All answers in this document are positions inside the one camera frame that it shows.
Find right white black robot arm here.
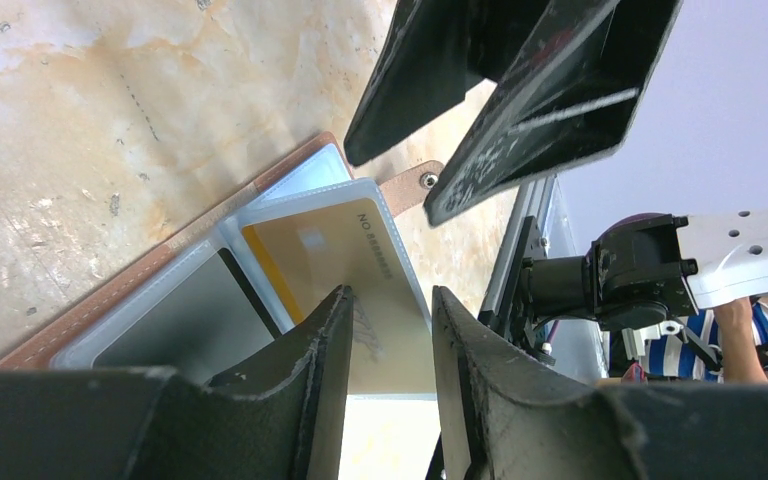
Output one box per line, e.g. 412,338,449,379
344,0,768,346

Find person in striped shirt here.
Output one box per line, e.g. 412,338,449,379
609,297,768,384

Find gold VIP credit card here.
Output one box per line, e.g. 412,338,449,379
238,192,435,395

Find aluminium frame rail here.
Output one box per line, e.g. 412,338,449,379
476,173,587,386

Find brown leather card holder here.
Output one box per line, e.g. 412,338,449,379
0,132,442,400

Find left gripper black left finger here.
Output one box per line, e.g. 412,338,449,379
0,286,353,479

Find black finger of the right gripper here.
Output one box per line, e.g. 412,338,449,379
344,0,548,166
423,1,682,227

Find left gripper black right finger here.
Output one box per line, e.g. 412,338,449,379
432,286,768,479

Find black credit card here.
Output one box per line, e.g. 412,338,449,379
93,248,281,384

